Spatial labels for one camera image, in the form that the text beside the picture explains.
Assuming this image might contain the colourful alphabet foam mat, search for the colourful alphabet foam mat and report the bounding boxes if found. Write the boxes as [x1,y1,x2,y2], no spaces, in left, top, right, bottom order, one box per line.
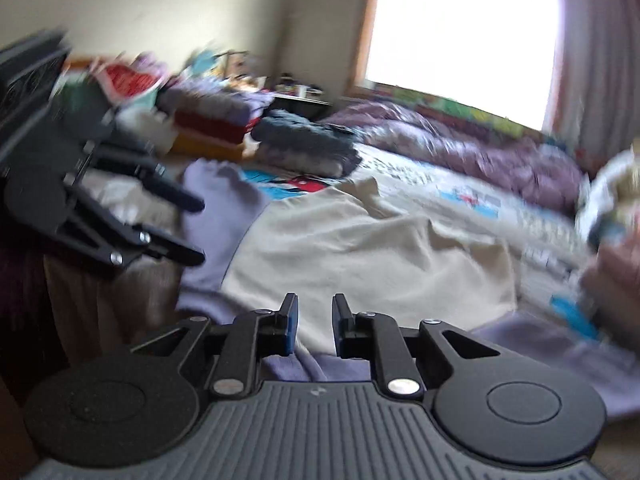
[370,85,546,138]

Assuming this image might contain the folded yellow garment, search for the folded yellow garment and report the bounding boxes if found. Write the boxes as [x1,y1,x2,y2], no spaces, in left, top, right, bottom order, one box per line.
[170,132,246,163]

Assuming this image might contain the printed cartoon mouse blanket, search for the printed cartoon mouse blanket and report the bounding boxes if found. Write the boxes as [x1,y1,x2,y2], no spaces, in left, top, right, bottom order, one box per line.
[42,142,606,361]

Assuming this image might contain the white quilt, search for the white quilt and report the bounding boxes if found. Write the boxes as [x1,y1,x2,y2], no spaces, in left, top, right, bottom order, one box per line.
[575,152,640,241]

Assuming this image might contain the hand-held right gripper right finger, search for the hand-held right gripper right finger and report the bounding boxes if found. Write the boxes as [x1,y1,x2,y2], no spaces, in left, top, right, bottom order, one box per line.
[331,293,502,401]

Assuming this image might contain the dark desk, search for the dark desk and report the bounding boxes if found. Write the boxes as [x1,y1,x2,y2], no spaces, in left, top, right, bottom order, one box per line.
[265,87,333,121]

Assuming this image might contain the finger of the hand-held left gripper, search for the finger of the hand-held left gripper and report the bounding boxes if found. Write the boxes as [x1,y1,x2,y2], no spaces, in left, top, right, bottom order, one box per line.
[90,142,207,213]
[56,195,207,281]

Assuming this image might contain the purple duvet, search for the purple duvet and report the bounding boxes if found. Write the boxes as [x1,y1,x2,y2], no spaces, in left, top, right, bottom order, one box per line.
[320,100,591,216]

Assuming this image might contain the grey curtain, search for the grey curtain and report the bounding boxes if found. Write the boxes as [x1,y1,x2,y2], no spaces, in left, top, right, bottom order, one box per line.
[550,0,640,171]

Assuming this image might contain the cream and lilac sweatshirt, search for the cream and lilac sweatshirt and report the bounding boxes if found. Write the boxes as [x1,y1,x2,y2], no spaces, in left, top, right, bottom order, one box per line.
[175,157,640,423]

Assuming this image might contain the folded denim jeans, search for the folded denim jeans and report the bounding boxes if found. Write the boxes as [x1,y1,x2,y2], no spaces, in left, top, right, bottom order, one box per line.
[250,115,363,161]

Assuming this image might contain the folded lilac top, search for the folded lilac top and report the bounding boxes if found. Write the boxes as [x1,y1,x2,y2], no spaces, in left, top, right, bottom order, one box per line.
[157,85,273,126]

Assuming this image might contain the folded dark red garment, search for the folded dark red garment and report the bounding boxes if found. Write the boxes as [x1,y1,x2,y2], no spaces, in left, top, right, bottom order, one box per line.
[172,110,251,143]

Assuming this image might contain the person's maroon velvet clothing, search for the person's maroon velvet clothing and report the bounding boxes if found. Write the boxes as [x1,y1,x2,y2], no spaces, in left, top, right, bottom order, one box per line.
[0,245,68,396]

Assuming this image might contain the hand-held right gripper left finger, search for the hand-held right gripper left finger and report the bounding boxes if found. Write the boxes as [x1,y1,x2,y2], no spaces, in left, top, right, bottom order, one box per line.
[131,292,300,401]

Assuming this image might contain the wooden framed window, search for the wooden framed window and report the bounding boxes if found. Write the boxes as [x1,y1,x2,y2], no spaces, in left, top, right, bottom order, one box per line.
[350,0,568,133]

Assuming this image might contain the red floral heart cushion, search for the red floral heart cushion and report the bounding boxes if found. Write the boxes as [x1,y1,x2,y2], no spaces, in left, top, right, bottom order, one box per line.
[92,60,166,103]

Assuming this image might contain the folded white fleece garment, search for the folded white fleece garment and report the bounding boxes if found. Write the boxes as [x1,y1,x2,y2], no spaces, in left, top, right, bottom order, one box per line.
[115,105,178,153]

